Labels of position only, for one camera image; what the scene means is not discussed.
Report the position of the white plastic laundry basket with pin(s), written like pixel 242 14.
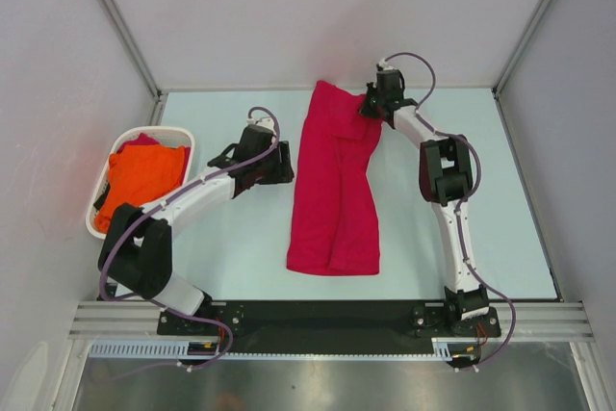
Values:
pixel 166 136

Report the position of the aluminium corner post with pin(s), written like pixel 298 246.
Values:
pixel 121 28
pixel 514 59

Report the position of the orange t-shirt in basket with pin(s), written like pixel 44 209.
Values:
pixel 141 174

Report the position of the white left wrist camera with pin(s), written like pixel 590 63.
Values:
pixel 265 122

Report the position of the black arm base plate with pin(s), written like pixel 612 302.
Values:
pixel 345 327

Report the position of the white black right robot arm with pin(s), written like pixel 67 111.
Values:
pixel 446 183

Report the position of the aluminium frame rail front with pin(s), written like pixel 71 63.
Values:
pixel 535 322

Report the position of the white slotted cable duct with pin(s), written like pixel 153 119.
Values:
pixel 153 349

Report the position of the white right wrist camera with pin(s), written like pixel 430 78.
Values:
pixel 383 65

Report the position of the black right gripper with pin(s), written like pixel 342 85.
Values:
pixel 365 109

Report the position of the aluminium corner post left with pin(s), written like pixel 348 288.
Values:
pixel 121 28

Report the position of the crimson red t-shirt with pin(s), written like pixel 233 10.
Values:
pixel 335 229

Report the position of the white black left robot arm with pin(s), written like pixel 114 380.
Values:
pixel 137 251

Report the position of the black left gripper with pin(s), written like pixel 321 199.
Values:
pixel 282 172

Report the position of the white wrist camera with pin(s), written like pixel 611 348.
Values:
pixel 383 65
pixel 265 122

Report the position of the dark red shirt in basket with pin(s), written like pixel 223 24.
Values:
pixel 141 140

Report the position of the aluminium corner post right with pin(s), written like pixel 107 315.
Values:
pixel 514 59

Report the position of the black garment in basket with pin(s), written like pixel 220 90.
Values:
pixel 100 201

